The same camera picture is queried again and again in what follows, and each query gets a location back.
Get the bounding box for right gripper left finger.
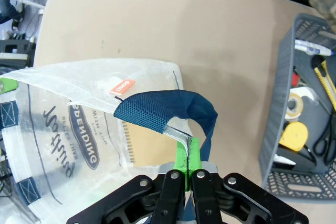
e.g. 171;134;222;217
67;137;190;224

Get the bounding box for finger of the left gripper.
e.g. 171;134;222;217
0;77;20;95

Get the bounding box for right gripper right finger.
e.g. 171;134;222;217
188;137;309;224

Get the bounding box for spiral kraft notebook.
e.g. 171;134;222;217
121;122;191;168

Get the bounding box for white mesh bag navy handles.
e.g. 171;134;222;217
0;58;219;224

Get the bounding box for grey plastic basket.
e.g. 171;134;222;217
258;12;336;200

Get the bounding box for yellow black utility knife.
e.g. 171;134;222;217
312;56;336;111

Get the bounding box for black flat tool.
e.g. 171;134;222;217
274;145;317;174

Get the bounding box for yellow tape measure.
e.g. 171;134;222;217
278;121;309;153

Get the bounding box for white tape roll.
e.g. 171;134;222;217
286;87;319;122

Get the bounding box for black scissors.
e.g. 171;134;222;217
313;112;336;166

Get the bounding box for small red black tool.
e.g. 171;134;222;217
291;72;303;88

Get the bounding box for white blue marker pen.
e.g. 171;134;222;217
293;39;335;57

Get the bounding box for black equipment frame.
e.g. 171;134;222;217
0;38;37;69

